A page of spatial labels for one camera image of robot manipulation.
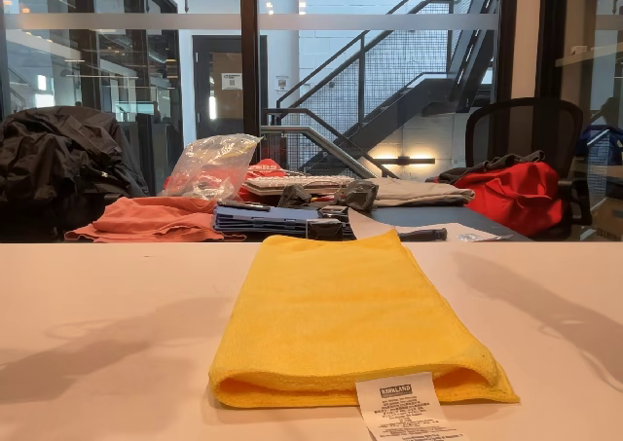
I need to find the black mesh office chair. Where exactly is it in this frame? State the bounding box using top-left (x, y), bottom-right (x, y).
top-left (464, 96), bottom-right (594, 240)

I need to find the small black box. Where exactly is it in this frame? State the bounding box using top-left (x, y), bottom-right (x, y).
top-left (306, 218), bottom-right (344, 241)

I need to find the grey crumpled plastic bag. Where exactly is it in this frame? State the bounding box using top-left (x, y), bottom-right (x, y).
top-left (342, 178), bottom-right (381, 212)

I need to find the horizontal wall light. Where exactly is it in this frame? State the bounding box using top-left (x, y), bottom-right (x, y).
top-left (374, 154), bottom-right (437, 167)

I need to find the beige folded cloth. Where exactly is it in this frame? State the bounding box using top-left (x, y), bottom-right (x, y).
top-left (371, 177), bottom-right (476, 208)

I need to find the clear plastic bag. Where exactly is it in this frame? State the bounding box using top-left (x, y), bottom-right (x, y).
top-left (158, 132), bottom-right (265, 202)

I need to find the dark grey cloth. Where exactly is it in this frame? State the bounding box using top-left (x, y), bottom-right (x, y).
top-left (426, 149), bottom-right (547, 185)

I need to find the yellow microfiber towel with label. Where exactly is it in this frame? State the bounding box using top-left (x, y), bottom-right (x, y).
top-left (207, 230), bottom-right (521, 441)

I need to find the salmon orange t-shirt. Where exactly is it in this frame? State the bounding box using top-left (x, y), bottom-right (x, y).
top-left (64, 196), bottom-right (248, 244)

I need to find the black table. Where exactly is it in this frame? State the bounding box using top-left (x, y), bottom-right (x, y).
top-left (100, 201), bottom-right (532, 244)

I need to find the black framed glass door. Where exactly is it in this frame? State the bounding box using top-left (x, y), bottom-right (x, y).
top-left (191, 34), bottom-right (270, 141)

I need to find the black silver keypad phone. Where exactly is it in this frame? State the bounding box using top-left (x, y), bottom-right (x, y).
top-left (216, 200), bottom-right (272, 214)

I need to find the blue black screwdriver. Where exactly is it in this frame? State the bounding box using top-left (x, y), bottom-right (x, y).
top-left (397, 227), bottom-right (449, 243)

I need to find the black crumpled glove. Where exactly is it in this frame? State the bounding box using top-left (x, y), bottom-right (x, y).
top-left (276, 183), bottom-right (313, 209)

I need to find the white computer keyboard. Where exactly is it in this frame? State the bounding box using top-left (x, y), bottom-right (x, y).
top-left (241, 175), bottom-right (357, 198)

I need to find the red cloth with white print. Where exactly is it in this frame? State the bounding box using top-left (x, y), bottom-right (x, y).
top-left (163, 158), bottom-right (289, 203)

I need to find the black jacket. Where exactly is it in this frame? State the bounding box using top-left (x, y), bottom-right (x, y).
top-left (0, 105), bottom-right (150, 243)

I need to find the small clear screw bag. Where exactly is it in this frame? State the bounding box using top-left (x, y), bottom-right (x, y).
top-left (456, 232), bottom-right (515, 244)

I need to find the white lined paper sheet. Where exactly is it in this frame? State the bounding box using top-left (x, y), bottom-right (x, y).
top-left (347, 209), bottom-right (515, 243)

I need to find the black metal staircase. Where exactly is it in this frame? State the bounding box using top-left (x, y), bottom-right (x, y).
top-left (261, 0), bottom-right (503, 180)

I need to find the red bag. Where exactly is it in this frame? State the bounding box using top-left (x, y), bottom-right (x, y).
top-left (437, 160), bottom-right (567, 239)

